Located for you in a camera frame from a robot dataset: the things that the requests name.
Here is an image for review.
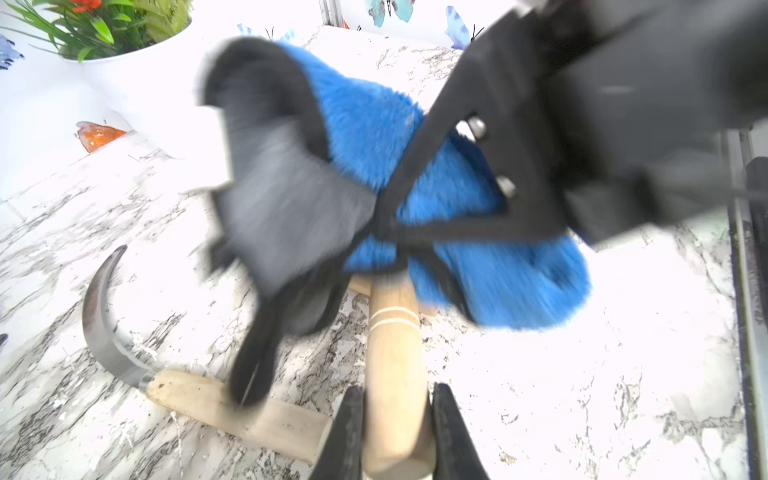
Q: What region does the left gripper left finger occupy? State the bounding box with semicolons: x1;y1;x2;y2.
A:
309;386;364;480

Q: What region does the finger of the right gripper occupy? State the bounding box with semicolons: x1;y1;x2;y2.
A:
413;246;476;324
373;53;567;240

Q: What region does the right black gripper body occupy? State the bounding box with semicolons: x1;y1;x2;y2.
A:
455;0;768;247

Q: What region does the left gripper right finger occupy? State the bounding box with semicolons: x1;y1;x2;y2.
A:
432;383;489;480

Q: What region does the sickle wooden handle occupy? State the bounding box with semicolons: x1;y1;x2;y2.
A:
82;244;332;466
350;273;436;479

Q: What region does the blue grey rag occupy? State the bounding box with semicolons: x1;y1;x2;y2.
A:
202;37;591;406

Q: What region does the white pot with plant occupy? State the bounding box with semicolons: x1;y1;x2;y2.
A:
6;1;226;161

